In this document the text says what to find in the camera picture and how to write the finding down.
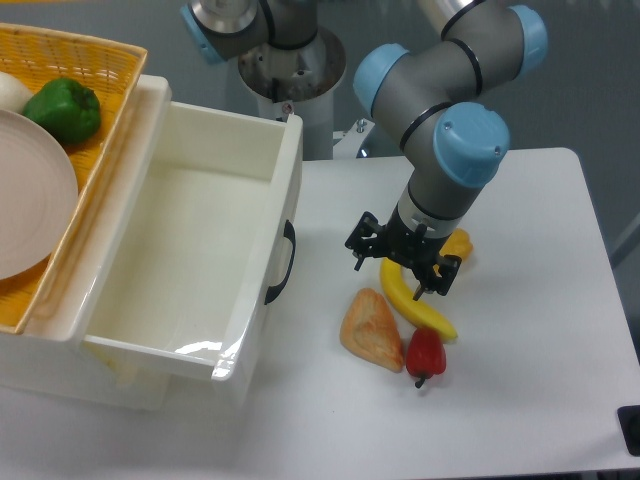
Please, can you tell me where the yellow bell pepper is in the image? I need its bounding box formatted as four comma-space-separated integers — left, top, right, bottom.
439, 228, 474, 264

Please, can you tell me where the black object at table edge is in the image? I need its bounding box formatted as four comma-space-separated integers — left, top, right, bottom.
617, 405, 640, 457

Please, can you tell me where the white onion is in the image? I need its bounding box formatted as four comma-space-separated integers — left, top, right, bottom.
0, 72, 33, 114

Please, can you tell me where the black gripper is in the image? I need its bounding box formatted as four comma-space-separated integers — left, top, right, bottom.
345, 204, 462, 301

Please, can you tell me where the pink plate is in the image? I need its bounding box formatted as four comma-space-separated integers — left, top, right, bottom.
1, 110, 78, 279

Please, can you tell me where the triangle bread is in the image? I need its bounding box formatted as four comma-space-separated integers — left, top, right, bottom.
339, 288, 404, 373

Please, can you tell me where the black drawer handle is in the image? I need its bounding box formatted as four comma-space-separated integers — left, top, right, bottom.
264, 219, 297, 305

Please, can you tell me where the white drawer cabinet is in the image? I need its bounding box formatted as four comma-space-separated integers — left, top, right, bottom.
0, 74, 271, 412

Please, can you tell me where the yellow banana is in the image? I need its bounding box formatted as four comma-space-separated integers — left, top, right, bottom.
379, 259, 458, 342

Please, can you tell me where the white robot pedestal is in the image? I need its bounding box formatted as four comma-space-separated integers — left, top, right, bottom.
238, 27, 375, 160

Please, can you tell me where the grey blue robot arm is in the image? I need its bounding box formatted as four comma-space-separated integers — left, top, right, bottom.
181, 1, 548, 295

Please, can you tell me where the red bell pepper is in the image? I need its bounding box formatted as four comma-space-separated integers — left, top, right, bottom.
405, 327, 446, 389

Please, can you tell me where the white plastic drawer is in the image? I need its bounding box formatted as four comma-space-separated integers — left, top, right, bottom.
86, 102, 303, 383

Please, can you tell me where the yellow woven basket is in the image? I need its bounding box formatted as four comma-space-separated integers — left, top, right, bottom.
1, 23, 147, 335

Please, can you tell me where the green bell pepper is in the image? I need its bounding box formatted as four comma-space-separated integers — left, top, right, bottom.
22, 77, 102, 145

